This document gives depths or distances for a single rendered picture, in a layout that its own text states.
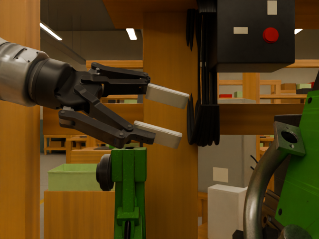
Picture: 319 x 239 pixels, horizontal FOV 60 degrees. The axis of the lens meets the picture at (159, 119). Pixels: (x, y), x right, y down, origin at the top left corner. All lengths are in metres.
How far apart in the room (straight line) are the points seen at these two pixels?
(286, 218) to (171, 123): 0.36
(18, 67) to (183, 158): 0.44
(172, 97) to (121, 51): 10.36
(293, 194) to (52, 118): 0.64
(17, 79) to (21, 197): 0.43
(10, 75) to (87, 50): 10.65
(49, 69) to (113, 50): 10.44
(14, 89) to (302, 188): 0.43
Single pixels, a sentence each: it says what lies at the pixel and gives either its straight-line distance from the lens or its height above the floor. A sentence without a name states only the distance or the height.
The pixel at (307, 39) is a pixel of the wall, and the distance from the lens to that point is 12.01.
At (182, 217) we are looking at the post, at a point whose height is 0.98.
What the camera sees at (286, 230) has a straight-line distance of 0.39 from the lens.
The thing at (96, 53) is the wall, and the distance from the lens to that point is 10.98.
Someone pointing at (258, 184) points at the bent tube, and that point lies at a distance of 0.51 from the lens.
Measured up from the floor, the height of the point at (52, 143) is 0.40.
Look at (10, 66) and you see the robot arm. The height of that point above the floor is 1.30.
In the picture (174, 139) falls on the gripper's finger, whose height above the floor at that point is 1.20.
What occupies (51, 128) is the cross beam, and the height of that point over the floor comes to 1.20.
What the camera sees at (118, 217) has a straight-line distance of 0.57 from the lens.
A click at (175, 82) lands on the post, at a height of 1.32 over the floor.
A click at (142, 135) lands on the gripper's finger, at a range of 0.38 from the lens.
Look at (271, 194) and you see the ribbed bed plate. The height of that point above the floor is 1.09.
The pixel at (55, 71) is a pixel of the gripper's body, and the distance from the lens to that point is 0.43.
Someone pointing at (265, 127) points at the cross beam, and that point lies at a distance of 0.85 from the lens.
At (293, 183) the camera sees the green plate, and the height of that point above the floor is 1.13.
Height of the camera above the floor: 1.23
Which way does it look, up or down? level
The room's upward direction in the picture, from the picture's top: straight up
